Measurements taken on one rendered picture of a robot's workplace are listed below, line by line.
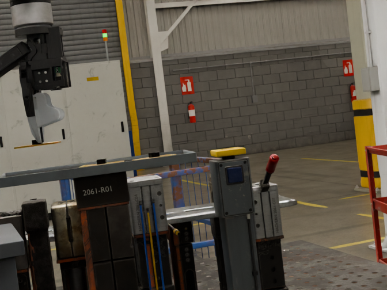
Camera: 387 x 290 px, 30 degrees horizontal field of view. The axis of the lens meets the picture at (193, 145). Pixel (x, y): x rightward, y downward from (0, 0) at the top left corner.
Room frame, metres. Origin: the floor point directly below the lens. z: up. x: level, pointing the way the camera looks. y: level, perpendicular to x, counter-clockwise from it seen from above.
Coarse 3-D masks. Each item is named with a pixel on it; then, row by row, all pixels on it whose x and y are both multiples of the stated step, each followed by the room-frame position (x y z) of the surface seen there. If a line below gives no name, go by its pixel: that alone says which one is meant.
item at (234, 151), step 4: (224, 148) 1.47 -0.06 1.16; (228, 148) 1.45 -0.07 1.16; (232, 148) 1.44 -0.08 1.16; (236, 148) 1.42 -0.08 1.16; (240, 148) 1.42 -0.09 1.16; (244, 148) 1.42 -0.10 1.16; (212, 152) 1.45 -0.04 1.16; (216, 152) 1.41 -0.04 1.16; (220, 152) 1.41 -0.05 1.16; (224, 152) 1.41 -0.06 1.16; (228, 152) 1.41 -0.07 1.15; (232, 152) 1.42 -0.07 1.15; (236, 152) 1.42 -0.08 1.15; (240, 152) 1.42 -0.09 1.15; (244, 152) 1.42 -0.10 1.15; (216, 156) 1.42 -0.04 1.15; (220, 156) 1.41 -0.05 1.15; (224, 156) 1.41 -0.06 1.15; (228, 156) 1.43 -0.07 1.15; (232, 156) 1.43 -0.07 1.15
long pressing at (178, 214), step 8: (280, 200) 1.73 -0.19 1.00; (288, 200) 1.72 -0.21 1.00; (296, 200) 1.74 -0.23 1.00; (176, 208) 1.83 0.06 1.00; (184, 208) 1.81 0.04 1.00; (192, 208) 1.79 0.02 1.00; (200, 208) 1.79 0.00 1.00; (168, 216) 1.71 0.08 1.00; (176, 216) 1.67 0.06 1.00; (184, 216) 1.67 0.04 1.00; (192, 216) 1.67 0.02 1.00; (200, 216) 1.68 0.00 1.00; (208, 216) 1.68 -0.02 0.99; (216, 216) 1.68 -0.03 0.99; (48, 232) 1.68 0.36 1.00
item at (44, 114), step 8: (40, 96) 1.34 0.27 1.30; (40, 104) 1.34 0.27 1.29; (40, 112) 1.34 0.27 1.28; (48, 112) 1.34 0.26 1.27; (56, 112) 1.34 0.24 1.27; (32, 120) 1.33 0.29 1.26; (40, 120) 1.34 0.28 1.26; (48, 120) 1.34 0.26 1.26; (56, 120) 1.34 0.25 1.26; (32, 128) 1.34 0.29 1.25; (40, 136) 1.35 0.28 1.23
